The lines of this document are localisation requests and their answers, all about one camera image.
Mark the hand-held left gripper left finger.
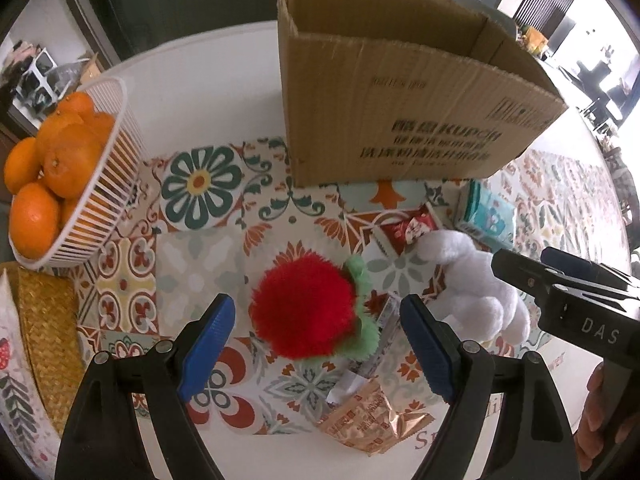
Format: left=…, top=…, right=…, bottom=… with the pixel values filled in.
left=55, top=294, right=236, bottom=480

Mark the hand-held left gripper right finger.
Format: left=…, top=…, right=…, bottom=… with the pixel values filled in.
left=399, top=294, right=581, bottom=480

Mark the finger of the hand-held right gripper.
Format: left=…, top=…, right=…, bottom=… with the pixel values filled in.
left=491, top=250, right=632, bottom=302
left=540, top=247, right=640, bottom=296

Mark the white plush toy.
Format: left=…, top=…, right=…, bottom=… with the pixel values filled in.
left=415, top=230, right=531, bottom=346

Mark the red plush strawberry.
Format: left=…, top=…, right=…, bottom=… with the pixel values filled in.
left=249, top=252, right=383, bottom=361

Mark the brown cardboard box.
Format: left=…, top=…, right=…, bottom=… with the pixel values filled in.
left=274, top=0, right=569, bottom=188

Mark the person's right hand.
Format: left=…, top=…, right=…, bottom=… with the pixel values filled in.
left=574, top=364, right=607, bottom=476

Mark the silver wrapper packet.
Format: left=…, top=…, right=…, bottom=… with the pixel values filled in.
left=327, top=295, right=402, bottom=406

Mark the teal tissue packet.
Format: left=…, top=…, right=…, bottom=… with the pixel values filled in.
left=457, top=180, right=518, bottom=251

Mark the orange foil snack packet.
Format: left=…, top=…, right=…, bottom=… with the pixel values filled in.
left=317, top=377, right=433, bottom=456

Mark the colourful tile-pattern placemat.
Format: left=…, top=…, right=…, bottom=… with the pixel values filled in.
left=70, top=135, right=501, bottom=436

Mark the red snack packet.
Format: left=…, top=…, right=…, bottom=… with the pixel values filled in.
left=375, top=205, right=442, bottom=261

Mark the woven straw mat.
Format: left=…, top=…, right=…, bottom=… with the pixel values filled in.
left=5, top=262, right=86, bottom=436

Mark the white leaf-print cloth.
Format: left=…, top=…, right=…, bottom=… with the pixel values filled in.
left=0, top=267, right=61, bottom=476

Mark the white slatted basket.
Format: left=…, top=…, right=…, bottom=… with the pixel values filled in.
left=10, top=77, right=146, bottom=268

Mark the pile of oranges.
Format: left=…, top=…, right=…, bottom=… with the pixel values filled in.
left=4, top=91, right=117, bottom=261

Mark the white frame clutter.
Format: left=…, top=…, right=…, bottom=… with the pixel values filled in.
left=12, top=47, right=57, bottom=108

